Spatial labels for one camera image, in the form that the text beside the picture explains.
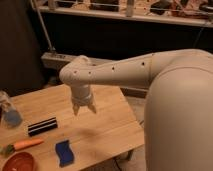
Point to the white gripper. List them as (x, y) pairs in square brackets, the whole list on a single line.
[(82, 96)]

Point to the orange carrot-like pepper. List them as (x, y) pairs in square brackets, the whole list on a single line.
[(19, 145)]

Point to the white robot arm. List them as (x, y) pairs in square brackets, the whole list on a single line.
[(178, 116)]

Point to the blue ceramic cup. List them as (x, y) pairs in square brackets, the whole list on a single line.
[(10, 114)]

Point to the orange ceramic bowl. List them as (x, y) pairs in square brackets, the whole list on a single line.
[(22, 161)]

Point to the black white striped block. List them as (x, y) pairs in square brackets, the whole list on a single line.
[(42, 126)]

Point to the blue sponge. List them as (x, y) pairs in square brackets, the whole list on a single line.
[(64, 152)]

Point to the grey metal pole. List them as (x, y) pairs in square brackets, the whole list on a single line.
[(50, 46)]

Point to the cluttered wooden shelf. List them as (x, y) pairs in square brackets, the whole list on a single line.
[(198, 13)]

